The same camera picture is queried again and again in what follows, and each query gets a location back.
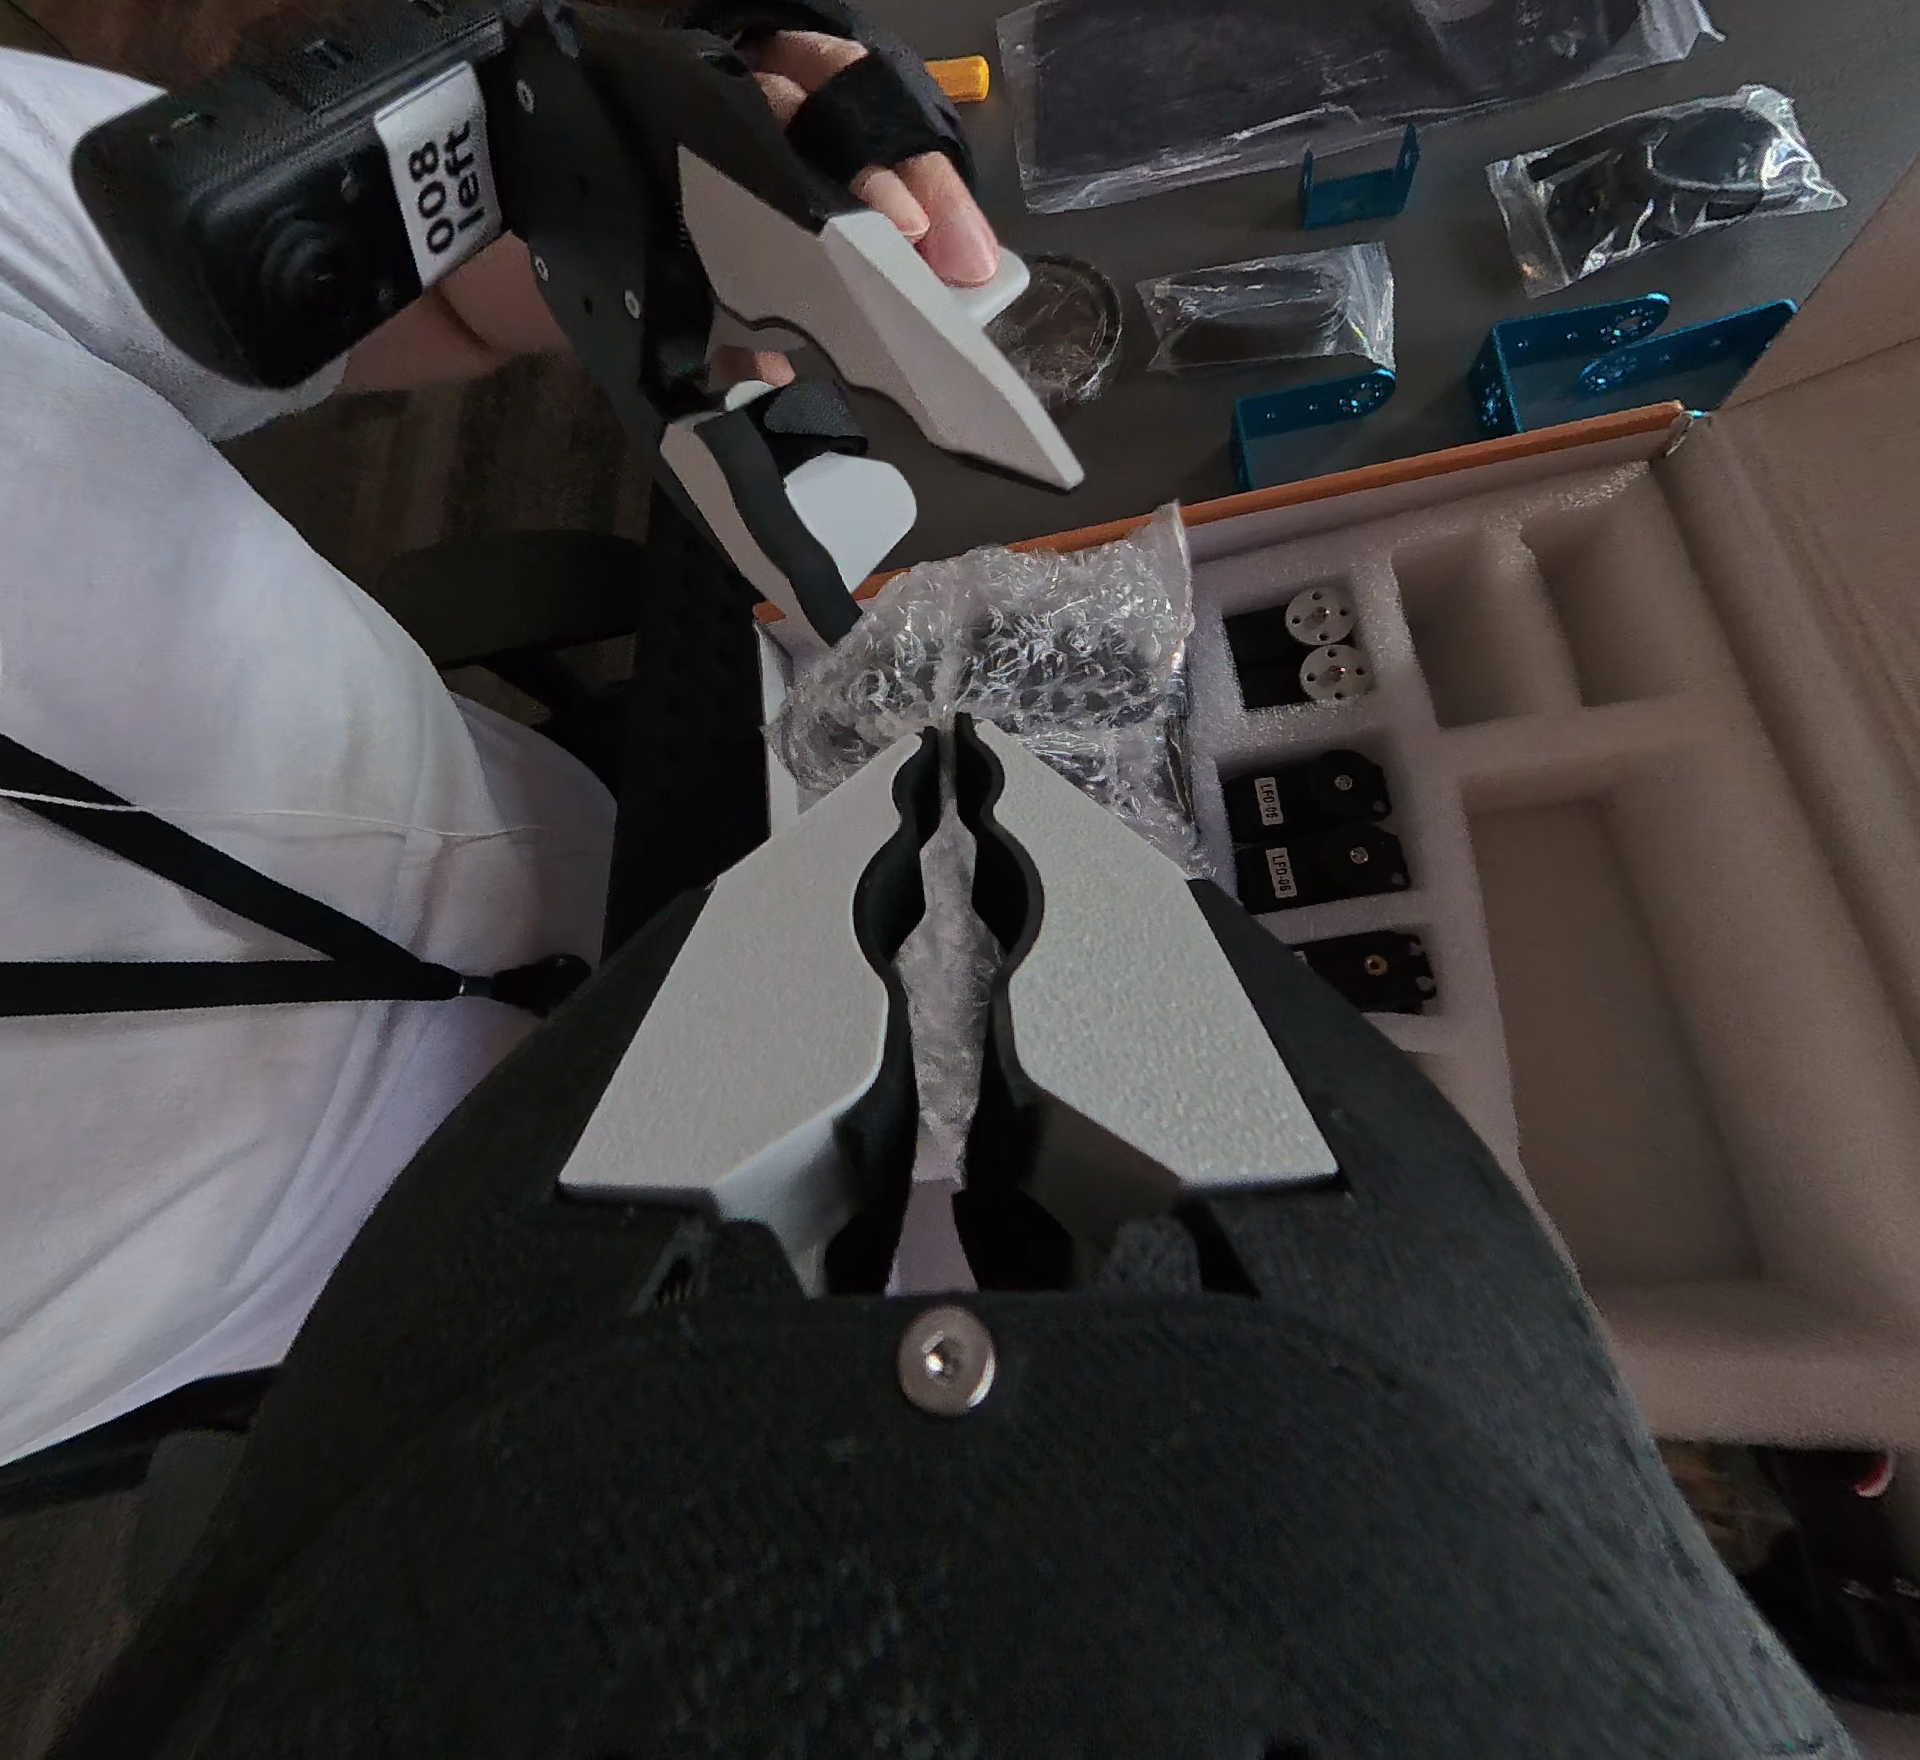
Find bubble wrap package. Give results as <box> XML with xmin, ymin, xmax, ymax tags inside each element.
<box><xmin>762</xmin><ymin>500</ymin><xmax>1224</xmax><ymax>1191</ymax></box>

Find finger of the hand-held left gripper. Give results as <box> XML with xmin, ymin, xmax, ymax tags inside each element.
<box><xmin>676</xmin><ymin>140</ymin><xmax>1088</xmax><ymax>493</ymax></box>
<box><xmin>659</xmin><ymin>378</ymin><xmax>920</xmax><ymax>648</ymax></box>

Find black servo with silver horn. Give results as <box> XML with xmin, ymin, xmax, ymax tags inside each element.
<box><xmin>1236</xmin><ymin>642</ymin><xmax>1373</xmax><ymax>715</ymax></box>

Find person in white shirt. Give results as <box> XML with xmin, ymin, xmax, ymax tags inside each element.
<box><xmin>0</xmin><ymin>42</ymin><xmax>620</xmax><ymax>1469</ymax></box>

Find person's left hand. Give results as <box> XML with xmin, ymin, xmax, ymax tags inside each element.
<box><xmin>750</xmin><ymin>26</ymin><xmax>1002</xmax><ymax>286</ymax></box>

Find white cardboard kit box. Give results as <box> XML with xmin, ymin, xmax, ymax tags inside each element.
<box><xmin>750</xmin><ymin>402</ymin><xmax>1920</xmax><ymax>1461</ymax></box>

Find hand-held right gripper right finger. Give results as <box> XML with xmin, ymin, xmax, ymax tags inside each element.
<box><xmin>952</xmin><ymin>714</ymin><xmax>1344</xmax><ymax>1265</ymax></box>

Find silver round parts in tray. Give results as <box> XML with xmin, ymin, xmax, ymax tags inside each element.
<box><xmin>1230</xmin><ymin>582</ymin><xmax>1367</xmax><ymax>660</ymax></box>

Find small blue U bracket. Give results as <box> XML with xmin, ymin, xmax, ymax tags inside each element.
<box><xmin>1297</xmin><ymin>122</ymin><xmax>1427</xmax><ymax>235</ymax></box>

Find round clear plastic container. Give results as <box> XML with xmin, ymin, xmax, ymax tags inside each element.
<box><xmin>990</xmin><ymin>252</ymin><xmax>1128</xmax><ymax>410</ymax></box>

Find person's left forearm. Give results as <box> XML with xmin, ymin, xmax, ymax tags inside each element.
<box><xmin>337</xmin><ymin>279</ymin><xmax>525</xmax><ymax>399</ymax></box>

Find large bag with black plate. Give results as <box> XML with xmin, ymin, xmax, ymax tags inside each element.
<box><xmin>996</xmin><ymin>0</ymin><xmax>1725</xmax><ymax>217</ymax></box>

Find clear bag of black parts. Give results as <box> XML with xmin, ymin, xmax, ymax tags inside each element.
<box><xmin>1136</xmin><ymin>241</ymin><xmax>1398</xmax><ymax>378</ymax></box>
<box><xmin>1484</xmin><ymin>84</ymin><xmax>1848</xmax><ymax>298</ymax></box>

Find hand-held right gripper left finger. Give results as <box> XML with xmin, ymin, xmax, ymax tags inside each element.
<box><xmin>554</xmin><ymin>718</ymin><xmax>964</xmax><ymax>1295</ymax></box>

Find black lanyard strap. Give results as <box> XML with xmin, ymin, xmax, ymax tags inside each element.
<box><xmin>0</xmin><ymin>731</ymin><xmax>595</xmax><ymax>1022</ymax></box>

